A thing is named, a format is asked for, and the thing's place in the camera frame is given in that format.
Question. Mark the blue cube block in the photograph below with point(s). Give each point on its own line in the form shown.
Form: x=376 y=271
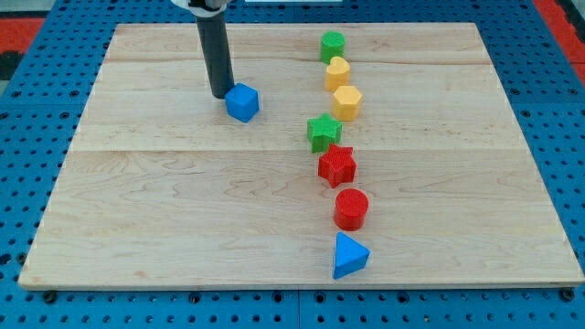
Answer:
x=242 y=102

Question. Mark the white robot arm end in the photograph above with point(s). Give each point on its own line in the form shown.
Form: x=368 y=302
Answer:
x=203 y=8

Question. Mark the red star block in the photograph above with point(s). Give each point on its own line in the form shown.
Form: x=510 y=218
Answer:
x=337 y=165

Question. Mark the green star block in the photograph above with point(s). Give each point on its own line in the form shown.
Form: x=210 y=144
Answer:
x=322 y=131

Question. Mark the red cylinder block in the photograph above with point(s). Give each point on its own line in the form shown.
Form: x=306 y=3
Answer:
x=351 y=206

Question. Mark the yellow hexagon block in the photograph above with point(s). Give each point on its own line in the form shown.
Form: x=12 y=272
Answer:
x=346 y=103

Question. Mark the yellow heart block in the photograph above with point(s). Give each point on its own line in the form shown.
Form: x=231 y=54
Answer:
x=337 y=74

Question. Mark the blue triangle block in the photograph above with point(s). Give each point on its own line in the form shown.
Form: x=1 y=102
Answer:
x=350 y=256

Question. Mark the green cylinder block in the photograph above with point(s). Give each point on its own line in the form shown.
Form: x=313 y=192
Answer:
x=332 y=45

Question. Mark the light wooden board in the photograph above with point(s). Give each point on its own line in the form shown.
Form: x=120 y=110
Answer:
x=162 y=190

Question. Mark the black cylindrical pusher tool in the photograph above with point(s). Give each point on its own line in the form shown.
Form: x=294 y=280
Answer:
x=215 y=45

